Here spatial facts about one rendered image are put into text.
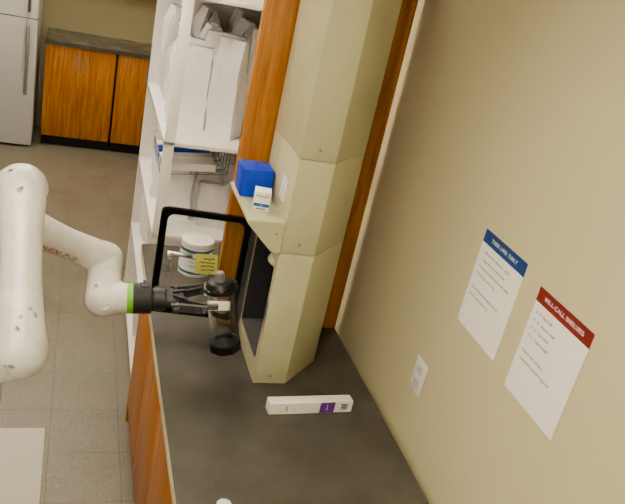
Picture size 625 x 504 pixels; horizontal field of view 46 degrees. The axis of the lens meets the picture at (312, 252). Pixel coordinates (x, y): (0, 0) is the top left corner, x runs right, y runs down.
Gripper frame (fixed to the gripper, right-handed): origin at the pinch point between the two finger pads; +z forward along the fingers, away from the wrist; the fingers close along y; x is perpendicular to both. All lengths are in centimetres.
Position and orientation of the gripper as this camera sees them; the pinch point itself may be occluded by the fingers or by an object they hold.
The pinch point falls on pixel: (220, 298)
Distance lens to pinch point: 227.8
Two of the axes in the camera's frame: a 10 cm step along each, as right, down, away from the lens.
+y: -2.2, -4.1, 8.9
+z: 9.7, 0.2, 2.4
